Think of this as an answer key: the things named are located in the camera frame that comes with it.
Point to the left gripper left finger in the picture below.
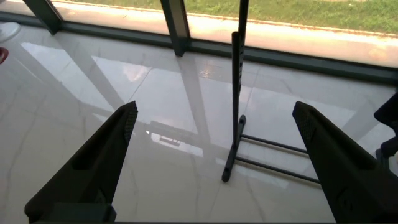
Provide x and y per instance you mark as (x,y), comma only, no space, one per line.
(87,186)

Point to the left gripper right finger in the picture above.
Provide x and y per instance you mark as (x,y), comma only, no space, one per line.
(357,186)

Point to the black garment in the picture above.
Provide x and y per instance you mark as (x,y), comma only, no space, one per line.
(390,124)

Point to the black clothes rack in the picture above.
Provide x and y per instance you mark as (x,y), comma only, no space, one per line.
(235,93)

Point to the white stand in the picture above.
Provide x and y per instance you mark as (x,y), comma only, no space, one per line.
(7,31)

